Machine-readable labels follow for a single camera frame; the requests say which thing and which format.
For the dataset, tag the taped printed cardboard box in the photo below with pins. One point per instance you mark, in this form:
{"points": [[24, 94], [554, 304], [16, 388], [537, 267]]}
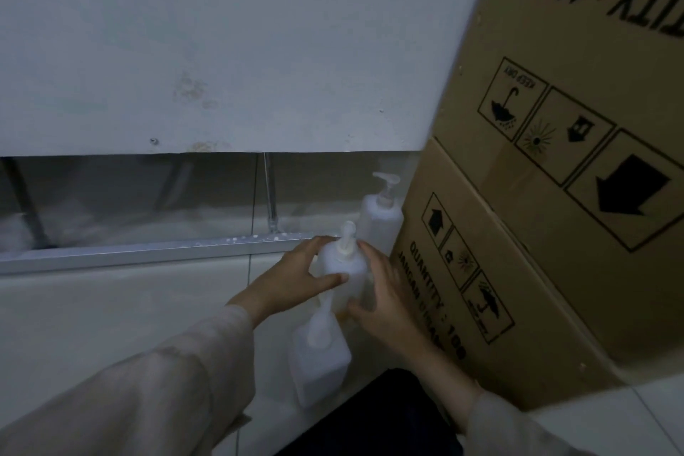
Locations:
{"points": [[588, 44]]}

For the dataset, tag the black zip case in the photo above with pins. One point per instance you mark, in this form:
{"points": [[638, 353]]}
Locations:
{"points": [[374, 418]]}

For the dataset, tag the tall printed cardboard box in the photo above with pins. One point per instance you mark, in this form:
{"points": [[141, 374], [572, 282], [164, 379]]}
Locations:
{"points": [[507, 284]]}

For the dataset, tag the person's right forearm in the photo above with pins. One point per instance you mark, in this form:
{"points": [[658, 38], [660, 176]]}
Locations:
{"points": [[481, 407]]}

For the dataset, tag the white capped bottle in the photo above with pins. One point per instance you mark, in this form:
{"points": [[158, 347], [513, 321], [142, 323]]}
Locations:
{"points": [[342, 258]]}

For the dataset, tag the person's left hand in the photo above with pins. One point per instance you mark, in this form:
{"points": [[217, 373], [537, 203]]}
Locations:
{"points": [[283, 279]]}

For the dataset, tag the white pump bottle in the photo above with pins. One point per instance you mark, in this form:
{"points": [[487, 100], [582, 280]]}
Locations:
{"points": [[318, 359], [380, 215]]}

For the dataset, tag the person's right hand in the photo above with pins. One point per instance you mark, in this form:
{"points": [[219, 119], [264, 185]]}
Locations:
{"points": [[385, 300]]}

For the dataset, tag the person's left forearm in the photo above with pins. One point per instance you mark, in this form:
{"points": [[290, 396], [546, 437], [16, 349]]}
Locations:
{"points": [[133, 391]]}

